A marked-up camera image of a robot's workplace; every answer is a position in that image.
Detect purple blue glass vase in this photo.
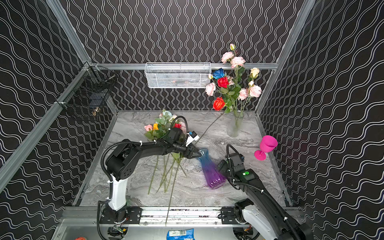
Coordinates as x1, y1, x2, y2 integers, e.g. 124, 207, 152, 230
198, 149, 226, 190

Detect frosted clear glass vase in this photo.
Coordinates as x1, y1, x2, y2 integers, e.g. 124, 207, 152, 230
227, 111, 244, 138

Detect red rose stem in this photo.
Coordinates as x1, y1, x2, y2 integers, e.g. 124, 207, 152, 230
217, 76, 238, 113
196, 97, 226, 143

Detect white rose flower stem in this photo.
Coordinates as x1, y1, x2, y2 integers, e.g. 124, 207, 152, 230
165, 153, 183, 225

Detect pink double flower stem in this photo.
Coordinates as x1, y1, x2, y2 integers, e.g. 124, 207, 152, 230
205, 74, 217, 97

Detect blue rose flower stem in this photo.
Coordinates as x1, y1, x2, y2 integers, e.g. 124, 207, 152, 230
212, 68, 226, 80

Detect cream rose flower stem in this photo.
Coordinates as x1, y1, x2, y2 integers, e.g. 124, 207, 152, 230
250, 68, 260, 79

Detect pink peony flower stem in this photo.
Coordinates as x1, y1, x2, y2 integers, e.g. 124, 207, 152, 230
221, 44, 246, 83

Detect white peony flower stem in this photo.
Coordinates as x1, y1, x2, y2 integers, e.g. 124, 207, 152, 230
153, 110, 174, 133

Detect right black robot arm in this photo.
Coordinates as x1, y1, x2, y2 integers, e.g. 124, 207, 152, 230
218, 144, 314, 240

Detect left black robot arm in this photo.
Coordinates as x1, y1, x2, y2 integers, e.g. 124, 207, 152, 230
98, 116, 201, 224

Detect red roses bunch stem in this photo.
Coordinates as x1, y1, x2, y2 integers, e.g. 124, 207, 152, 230
155, 113, 188, 193

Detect magenta plastic goblet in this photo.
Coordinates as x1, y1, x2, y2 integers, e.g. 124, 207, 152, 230
254, 135, 278, 161

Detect blue snack packet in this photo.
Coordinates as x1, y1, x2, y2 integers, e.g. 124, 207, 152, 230
167, 229, 195, 240

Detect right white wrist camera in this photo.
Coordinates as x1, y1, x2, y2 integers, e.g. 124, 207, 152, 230
230, 153, 245, 167

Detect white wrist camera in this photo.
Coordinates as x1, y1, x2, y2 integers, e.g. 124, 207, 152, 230
186, 131, 200, 147
230, 153, 245, 167

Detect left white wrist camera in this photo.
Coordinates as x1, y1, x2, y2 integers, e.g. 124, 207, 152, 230
186, 131, 200, 147

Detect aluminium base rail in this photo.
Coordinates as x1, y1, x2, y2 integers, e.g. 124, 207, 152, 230
64, 206, 304, 226

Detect white wire mesh basket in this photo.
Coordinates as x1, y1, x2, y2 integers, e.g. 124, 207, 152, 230
144, 62, 212, 89

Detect black wire basket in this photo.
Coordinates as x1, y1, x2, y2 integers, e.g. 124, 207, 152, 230
60, 66, 118, 122

